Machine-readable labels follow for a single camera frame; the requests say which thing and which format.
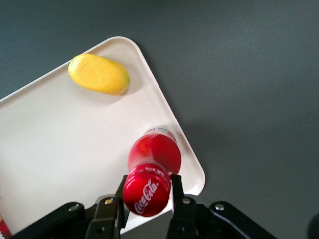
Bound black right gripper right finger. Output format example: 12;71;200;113
166;174;199;239

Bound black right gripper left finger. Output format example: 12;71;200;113
84;174;131;239

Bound red coke bottle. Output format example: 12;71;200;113
122;126;183;218

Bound white plastic tray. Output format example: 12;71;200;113
0;36;206;236

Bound red cookie box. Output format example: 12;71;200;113
0;213;13;239

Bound yellow lemon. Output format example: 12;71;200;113
67;53;131;96

